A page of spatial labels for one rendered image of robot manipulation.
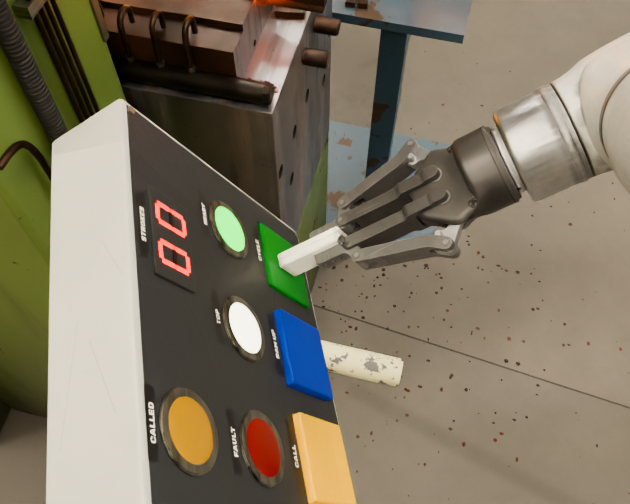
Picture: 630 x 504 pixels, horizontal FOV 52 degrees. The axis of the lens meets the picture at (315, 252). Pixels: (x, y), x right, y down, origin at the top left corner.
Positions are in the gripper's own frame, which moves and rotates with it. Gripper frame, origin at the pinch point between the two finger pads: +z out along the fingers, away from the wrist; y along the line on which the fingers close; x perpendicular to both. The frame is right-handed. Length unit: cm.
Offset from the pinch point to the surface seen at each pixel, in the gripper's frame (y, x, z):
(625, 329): 21, -133, -25
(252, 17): 43.2, -4.9, 3.2
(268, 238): 2.2, 2.6, 3.5
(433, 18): 62, -41, -17
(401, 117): 106, -114, 8
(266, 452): -20.3, 9.5, 3.5
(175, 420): -19.5, 19.6, 3.6
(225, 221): 0.5, 10.2, 3.5
